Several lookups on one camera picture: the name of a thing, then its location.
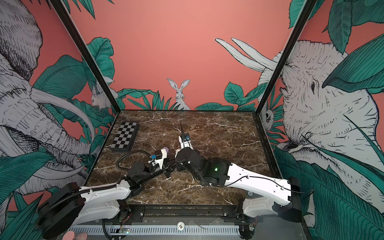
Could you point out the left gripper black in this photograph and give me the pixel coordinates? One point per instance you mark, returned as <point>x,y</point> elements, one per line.
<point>167,167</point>

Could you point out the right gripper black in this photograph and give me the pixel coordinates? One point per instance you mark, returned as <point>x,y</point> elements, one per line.
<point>181,166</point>

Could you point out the purple earbud charging case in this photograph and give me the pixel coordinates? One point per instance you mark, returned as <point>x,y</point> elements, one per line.
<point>166,149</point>

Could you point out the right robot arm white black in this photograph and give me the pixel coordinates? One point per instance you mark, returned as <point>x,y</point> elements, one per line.
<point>276,197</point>

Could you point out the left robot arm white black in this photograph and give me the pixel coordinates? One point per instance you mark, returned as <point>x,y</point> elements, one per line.
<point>72,204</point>

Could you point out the black white checkerboard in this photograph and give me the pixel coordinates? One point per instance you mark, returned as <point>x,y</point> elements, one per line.
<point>125,137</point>

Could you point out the pink round object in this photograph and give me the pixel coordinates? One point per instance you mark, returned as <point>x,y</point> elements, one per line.
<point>71,235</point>

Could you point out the poker chip on duct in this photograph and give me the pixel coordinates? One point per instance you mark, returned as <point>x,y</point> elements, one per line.
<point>181,226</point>

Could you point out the white slotted cable duct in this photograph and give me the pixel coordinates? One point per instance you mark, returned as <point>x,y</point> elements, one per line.
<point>164,230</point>

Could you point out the black mounting rail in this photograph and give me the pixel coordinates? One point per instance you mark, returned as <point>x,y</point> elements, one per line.
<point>229,213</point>

